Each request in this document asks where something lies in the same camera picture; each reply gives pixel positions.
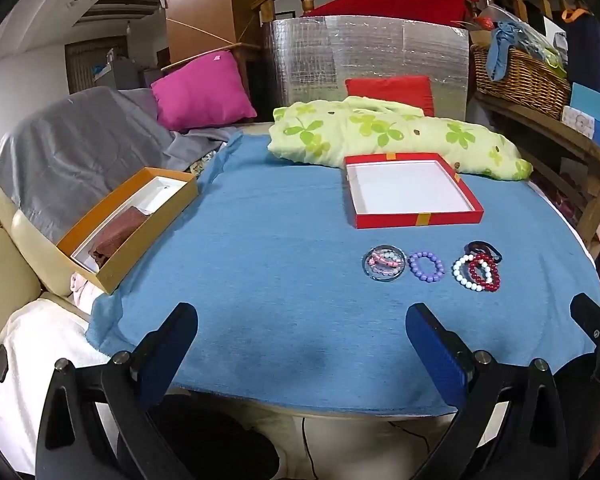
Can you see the green clover pillow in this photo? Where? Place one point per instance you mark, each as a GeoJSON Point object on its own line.
{"type": "Point", "coordinates": [380, 130]}

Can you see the red cushion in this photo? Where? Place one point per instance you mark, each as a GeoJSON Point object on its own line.
{"type": "Point", "coordinates": [395, 90]}

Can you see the brown wallet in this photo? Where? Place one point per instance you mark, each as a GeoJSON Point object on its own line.
{"type": "Point", "coordinates": [120, 235]}

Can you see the blue cloth in basket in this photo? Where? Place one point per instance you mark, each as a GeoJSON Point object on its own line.
{"type": "Point", "coordinates": [500, 50]}

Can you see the blue table cloth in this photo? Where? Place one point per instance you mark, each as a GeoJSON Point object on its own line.
{"type": "Point", "coordinates": [280, 260]}

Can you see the wooden shelf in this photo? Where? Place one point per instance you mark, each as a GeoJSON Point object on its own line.
{"type": "Point", "coordinates": [545, 130]}

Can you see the orange cardboard box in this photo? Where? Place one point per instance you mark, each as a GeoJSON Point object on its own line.
{"type": "Point", "coordinates": [130, 250]}

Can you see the magenta pillow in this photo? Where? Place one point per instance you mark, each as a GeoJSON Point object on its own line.
{"type": "Point", "coordinates": [200, 90]}

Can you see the red cardboard box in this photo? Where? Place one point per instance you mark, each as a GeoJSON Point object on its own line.
{"type": "Point", "coordinates": [410, 190]}

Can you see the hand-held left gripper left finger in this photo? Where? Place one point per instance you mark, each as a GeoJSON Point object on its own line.
{"type": "Point", "coordinates": [167, 350]}

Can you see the silver bangle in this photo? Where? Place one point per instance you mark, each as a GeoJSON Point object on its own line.
{"type": "Point", "coordinates": [366, 265]}

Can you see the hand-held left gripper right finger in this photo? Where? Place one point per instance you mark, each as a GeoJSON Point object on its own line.
{"type": "Point", "coordinates": [437, 355]}

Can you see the cream leather sofa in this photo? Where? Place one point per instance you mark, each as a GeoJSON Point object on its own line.
{"type": "Point", "coordinates": [10, 260]}

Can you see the pink cloth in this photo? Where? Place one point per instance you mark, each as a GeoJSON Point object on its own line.
{"type": "Point", "coordinates": [82, 292]}

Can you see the navy hanging garment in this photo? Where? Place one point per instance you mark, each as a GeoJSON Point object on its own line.
{"type": "Point", "coordinates": [592, 50]}

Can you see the white towel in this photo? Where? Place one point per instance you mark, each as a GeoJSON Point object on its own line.
{"type": "Point", "coordinates": [25, 395]}

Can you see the wicker basket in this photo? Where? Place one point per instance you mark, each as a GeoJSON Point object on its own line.
{"type": "Point", "coordinates": [520, 82]}

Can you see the grey blanket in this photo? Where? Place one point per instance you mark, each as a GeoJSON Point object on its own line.
{"type": "Point", "coordinates": [80, 140]}

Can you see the silver insulation panel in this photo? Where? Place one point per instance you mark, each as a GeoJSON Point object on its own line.
{"type": "Point", "coordinates": [370, 45]}

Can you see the light blue box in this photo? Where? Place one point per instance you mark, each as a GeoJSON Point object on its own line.
{"type": "Point", "coordinates": [592, 105]}

